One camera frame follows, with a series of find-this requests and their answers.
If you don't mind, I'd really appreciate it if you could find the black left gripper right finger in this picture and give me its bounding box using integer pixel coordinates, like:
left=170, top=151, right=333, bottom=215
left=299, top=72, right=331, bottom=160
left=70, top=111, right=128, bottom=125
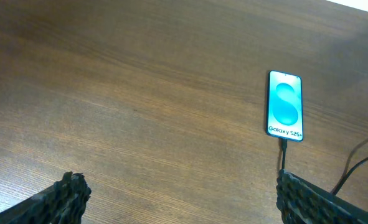
left=276, top=169, right=368, bottom=224

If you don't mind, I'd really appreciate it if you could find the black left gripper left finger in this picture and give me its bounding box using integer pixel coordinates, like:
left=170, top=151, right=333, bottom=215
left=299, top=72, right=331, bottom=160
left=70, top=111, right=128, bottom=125
left=0, top=171, right=92, bottom=224

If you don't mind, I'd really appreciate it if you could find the black USB charging cable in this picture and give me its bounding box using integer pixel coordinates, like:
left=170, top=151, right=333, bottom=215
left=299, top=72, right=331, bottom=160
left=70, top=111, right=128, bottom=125
left=280, top=138, right=368, bottom=197

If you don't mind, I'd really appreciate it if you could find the blue Samsung smartphone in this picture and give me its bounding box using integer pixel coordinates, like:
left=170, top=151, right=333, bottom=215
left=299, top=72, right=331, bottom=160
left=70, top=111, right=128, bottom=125
left=266, top=70, right=304, bottom=142

